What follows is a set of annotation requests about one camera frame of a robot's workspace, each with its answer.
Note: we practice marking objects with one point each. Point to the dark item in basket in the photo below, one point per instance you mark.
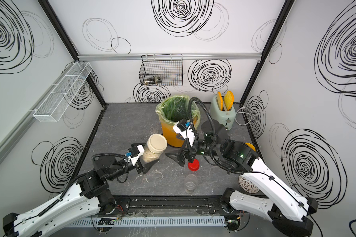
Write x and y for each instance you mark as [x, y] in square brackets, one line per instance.
[152, 81]

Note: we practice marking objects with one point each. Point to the green plastic bin liner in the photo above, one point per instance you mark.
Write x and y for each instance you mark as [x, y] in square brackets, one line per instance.
[173, 109]

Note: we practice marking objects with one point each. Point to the left yellow toast slice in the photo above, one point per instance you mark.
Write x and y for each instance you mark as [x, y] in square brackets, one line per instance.
[220, 101]

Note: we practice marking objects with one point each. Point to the white slotted cable duct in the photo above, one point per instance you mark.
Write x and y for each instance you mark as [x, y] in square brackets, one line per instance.
[180, 221]

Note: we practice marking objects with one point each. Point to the yellow toast slice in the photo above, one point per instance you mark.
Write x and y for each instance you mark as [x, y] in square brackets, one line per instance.
[228, 100]
[220, 101]

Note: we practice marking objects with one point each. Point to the black wire wall basket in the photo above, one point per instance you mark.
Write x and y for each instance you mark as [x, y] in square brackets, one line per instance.
[167, 66]

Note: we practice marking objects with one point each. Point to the clear jar with oatmeal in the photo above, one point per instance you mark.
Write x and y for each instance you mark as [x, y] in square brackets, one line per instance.
[190, 183]

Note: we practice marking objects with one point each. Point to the red jar lid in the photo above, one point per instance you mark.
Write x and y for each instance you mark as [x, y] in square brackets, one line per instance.
[194, 166]

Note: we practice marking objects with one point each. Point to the beige lidded oatmeal jar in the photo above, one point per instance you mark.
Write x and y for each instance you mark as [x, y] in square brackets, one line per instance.
[154, 148]

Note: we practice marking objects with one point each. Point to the yellow mug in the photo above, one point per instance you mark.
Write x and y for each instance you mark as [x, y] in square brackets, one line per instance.
[251, 146]

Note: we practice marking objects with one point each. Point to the orange trash bin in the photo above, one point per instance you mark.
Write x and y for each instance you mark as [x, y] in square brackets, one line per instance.
[170, 134]

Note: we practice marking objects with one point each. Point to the mint green toaster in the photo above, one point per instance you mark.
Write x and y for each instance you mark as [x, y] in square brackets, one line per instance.
[224, 117]

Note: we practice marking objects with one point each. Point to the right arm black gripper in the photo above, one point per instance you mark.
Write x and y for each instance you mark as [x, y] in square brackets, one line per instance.
[181, 157]

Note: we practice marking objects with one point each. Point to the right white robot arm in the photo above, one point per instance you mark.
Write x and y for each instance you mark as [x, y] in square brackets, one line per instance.
[288, 210]

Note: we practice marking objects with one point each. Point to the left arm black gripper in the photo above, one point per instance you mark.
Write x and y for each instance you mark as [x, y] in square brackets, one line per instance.
[145, 168]

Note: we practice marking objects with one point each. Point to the right yellow toast slice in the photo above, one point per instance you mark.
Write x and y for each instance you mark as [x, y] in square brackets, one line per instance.
[228, 100]

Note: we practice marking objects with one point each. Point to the white wire wall shelf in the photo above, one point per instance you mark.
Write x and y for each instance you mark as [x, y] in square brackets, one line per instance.
[71, 90]

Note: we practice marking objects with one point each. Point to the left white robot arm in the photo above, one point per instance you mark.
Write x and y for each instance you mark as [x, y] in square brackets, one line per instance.
[85, 195]

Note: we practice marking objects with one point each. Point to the patterned white bowl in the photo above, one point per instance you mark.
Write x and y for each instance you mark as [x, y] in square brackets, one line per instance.
[247, 185]

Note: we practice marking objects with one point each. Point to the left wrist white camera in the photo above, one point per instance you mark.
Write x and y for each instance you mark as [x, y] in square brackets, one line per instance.
[133, 155]

